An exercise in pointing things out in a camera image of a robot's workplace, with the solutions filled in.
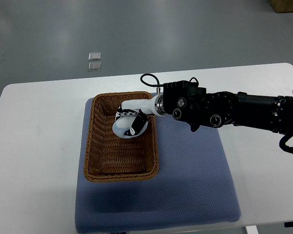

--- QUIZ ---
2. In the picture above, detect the lower metal floor plate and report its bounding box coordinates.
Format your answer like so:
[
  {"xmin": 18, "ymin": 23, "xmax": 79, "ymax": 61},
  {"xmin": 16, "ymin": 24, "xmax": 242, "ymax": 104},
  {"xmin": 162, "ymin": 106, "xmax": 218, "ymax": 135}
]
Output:
[{"xmin": 88, "ymin": 61, "xmax": 102, "ymax": 71}]

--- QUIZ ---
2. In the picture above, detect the blue quilted mat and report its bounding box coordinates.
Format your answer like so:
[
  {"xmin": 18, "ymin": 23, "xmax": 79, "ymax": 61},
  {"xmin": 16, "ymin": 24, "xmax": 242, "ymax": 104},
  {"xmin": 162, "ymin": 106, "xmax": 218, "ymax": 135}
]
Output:
[{"xmin": 75, "ymin": 100, "xmax": 241, "ymax": 234}]

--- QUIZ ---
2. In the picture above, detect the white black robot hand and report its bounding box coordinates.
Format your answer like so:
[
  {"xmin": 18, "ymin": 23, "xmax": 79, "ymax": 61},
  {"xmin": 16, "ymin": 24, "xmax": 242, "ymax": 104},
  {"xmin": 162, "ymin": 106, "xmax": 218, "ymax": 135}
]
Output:
[{"xmin": 115, "ymin": 96, "xmax": 160, "ymax": 136}]

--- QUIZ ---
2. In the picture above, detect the brown wicker basket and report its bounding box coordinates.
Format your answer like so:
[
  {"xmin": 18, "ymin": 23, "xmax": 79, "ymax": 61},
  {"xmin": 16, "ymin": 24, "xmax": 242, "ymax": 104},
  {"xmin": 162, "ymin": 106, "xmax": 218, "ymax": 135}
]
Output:
[{"xmin": 83, "ymin": 91, "xmax": 159, "ymax": 182}]

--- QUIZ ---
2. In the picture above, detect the light blue plush toy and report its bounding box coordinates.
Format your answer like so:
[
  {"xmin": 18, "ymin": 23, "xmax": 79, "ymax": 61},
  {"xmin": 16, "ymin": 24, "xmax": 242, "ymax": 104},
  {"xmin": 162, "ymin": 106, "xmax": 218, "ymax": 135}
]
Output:
[{"xmin": 112, "ymin": 117, "xmax": 147, "ymax": 139}]

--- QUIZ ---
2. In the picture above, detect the upper metal floor plate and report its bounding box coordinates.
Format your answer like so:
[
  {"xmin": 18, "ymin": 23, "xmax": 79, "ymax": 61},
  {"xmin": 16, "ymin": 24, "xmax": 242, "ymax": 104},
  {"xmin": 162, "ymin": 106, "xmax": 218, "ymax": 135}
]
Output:
[{"xmin": 88, "ymin": 52, "xmax": 101, "ymax": 61}]

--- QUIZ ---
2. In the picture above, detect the metal floor plate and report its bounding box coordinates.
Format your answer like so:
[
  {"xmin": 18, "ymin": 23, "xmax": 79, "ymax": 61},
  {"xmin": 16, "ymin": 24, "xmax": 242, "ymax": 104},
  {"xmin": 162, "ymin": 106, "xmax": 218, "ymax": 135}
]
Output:
[
  {"xmin": 88, "ymin": 61, "xmax": 102, "ymax": 71},
  {"xmin": 88, "ymin": 52, "xmax": 101, "ymax": 61}
]

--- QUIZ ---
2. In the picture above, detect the brown cardboard box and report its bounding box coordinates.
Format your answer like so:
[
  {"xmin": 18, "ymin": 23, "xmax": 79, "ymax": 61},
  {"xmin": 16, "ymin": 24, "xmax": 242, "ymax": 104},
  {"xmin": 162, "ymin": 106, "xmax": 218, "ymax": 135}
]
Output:
[{"xmin": 269, "ymin": 0, "xmax": 293, "ymax": 13}]

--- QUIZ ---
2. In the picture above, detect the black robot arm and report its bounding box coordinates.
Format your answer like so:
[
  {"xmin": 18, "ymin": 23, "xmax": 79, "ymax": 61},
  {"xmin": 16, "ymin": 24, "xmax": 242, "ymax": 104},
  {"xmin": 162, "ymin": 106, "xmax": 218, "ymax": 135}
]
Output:
[{"xmin": 112, "ymin": 78, "xmax": 293, "ymax": 154}]

